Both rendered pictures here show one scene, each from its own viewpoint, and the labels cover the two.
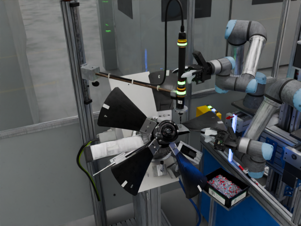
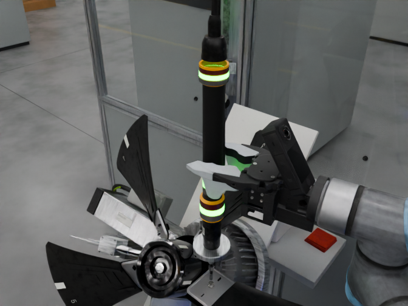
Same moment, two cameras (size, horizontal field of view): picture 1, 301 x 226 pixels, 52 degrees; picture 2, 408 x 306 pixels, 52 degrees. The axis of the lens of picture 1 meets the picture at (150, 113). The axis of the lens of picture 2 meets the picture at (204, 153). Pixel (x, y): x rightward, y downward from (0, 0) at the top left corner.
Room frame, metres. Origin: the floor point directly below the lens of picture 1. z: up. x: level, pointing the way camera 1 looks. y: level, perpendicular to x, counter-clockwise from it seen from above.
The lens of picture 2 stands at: (1.13, -0.64, 1.87)
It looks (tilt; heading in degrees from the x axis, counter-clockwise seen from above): 32 degrees down; 60
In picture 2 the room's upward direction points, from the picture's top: straight up
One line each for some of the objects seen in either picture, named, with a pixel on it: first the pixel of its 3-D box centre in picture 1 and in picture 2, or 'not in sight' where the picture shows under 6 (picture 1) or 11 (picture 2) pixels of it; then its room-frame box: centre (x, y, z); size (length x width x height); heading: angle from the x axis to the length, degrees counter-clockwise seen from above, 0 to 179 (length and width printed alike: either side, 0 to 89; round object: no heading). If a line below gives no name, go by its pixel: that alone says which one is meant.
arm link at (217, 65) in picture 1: (212, 67); (336, 203); (1.53, -0.33, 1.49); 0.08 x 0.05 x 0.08; 31
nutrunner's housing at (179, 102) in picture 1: (181, 72); (212, 158); (1.42, -0.16, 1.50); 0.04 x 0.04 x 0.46
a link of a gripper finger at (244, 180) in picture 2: (195, 71); (241, 177); (1.43, -0.23, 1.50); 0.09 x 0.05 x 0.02; 137
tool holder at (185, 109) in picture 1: (179, 101); (212, 225); (1.43, -0.15, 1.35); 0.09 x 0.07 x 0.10; 56
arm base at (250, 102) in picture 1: (254, 97); not in sight; (1.96, -0.74, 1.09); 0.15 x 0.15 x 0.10
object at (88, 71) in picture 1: (89, 72); (224, 78); (1.78, 0.36, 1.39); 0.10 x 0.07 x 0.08; 56
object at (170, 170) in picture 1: (174, 170); not in sight; (1.41, -0.13, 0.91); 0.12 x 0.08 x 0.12; 21
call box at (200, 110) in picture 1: (208, 117); not in sight; (1.83, -0.39, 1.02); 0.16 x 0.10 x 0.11; 21
